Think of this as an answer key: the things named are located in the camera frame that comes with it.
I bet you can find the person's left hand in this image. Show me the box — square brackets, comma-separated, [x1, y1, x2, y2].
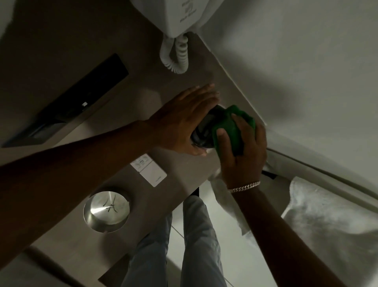
[148, 83, 221, 157]

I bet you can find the round steel bin lid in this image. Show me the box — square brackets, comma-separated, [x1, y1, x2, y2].
[83, 187, 131, 234]

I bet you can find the white wall hair dryer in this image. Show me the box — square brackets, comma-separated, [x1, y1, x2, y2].
[130, 0, 214, 39]

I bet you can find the white coiled cord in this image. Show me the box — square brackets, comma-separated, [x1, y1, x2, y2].
[159, 33, 190, 74]

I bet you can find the black recessed wall slot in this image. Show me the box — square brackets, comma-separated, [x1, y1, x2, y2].
[1, 53, 130, 148]

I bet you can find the person's left forearm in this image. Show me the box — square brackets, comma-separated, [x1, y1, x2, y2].
[0, 119, 162, 264]

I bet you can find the white switch plate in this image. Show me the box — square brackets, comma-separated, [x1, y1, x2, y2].
[130, 153, 168, 188]

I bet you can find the person's right forearm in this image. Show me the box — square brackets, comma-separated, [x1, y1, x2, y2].
[229, 183, 340, 287]

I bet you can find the green cleaning cloth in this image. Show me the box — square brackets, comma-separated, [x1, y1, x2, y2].
[212, 105, 256, 157]

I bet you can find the large white towel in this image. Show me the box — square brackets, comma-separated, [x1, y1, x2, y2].
[280, 176, 378, 287]

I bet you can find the small white towel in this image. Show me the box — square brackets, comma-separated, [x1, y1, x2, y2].
[208, 168, 252, 236]

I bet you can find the person's right leg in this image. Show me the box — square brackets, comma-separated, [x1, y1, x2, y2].
[181, 195, 228, 287]

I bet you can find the person's left leg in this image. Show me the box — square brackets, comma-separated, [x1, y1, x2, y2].
[120, 211, 173, 287]

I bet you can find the dark glass jar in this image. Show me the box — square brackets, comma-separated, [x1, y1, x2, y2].
[190, 105, 228, 149]

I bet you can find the silver chain bracelet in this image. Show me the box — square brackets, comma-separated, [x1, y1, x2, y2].
[228, 181, 261, 194]

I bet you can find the person's right hand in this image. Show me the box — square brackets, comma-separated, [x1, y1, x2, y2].
[216, 114, 268, 190]

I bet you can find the person's leg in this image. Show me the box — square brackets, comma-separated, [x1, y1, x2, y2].
[120, 211, 173, 287]
[181, 195, 228, 287]

